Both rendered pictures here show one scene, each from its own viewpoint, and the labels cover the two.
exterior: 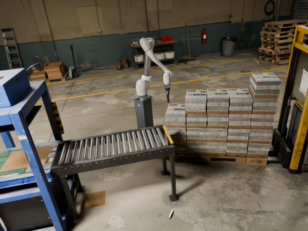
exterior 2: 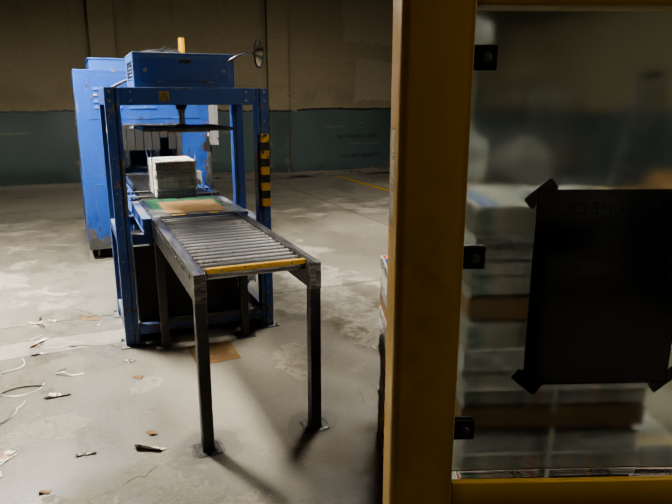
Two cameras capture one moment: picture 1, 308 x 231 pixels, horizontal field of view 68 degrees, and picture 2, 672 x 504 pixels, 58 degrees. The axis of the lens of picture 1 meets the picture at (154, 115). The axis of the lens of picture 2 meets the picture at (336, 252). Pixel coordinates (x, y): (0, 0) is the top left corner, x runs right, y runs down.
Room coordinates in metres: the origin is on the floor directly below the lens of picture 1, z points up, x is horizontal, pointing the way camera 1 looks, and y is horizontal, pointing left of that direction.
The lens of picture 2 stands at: (2.09, -2.58, 1.48)
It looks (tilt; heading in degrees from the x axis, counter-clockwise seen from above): 14 degrees down; 75
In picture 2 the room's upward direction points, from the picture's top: straight up
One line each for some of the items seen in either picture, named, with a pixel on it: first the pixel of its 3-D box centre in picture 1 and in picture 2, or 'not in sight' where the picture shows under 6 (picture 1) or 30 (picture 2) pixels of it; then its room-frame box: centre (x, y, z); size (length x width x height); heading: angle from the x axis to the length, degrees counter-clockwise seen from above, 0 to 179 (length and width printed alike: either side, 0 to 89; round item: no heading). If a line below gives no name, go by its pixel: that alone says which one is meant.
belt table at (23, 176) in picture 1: (24, 162); (187, 212); (2.14, 1.51, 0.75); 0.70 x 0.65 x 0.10; 99
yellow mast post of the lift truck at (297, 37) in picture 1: (288, 90); not in sight; (3.05, -1.98, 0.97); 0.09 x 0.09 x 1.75; 77
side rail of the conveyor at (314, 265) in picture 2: (113, 137); (269, 242); (2.55, 0.54, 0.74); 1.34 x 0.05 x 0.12; 99
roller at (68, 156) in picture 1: (68, 153); (202, 222); (2.22, 1.02, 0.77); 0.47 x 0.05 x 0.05; 9
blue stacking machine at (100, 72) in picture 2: not in sight; (144, 143); (1.78, 4.20, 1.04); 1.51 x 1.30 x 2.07; 99
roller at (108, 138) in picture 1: (108, 146); (219, 238); (2.29, 0.57, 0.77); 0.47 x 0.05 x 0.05; 9
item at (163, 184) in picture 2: not in sight; (172, 176); (2.06, 2.08, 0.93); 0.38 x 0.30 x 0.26; 99
